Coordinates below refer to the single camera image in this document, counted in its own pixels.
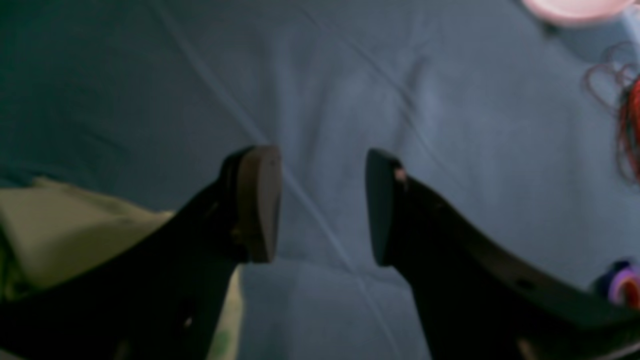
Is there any purple tape roll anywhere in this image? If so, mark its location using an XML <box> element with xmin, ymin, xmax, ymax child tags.
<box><xmin>594</xmin><ymin>259</ymin><xmax>640</xmax><ymax>310</ymax></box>

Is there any light green T-shirt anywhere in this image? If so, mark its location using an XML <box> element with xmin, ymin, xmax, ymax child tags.
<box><xmin>1</xmin><ymin>178</ymin><xmax>243</xmax><ymax>360</ymax></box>

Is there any blue table cloth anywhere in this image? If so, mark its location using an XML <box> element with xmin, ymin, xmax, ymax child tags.
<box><xmin>1</xmin><ymin>0</ymin><xmax>639</xmax><ymax>360</ymax></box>

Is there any orange and black wire bundle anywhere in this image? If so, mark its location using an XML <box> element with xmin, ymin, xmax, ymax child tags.
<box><xmin>582</xmin><ymin>42</ymin><xmax>640</xmax><ymax>186</ymax></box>

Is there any white baseball cap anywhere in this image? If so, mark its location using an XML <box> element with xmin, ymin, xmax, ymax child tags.
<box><xmin>521</xmin><ymin>0</ymin><xmax>639</xmax><ymax>27</ymax></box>

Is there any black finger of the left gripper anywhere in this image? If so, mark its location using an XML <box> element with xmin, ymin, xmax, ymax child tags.
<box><xmin>1</xmin><ymin>145</ymin><xmax>282</xmax><ymax>360</ymax></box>
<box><xmin>365</xmin><ymin>148</ymin><xmax>639</xmax><ymax>360</ymax></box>

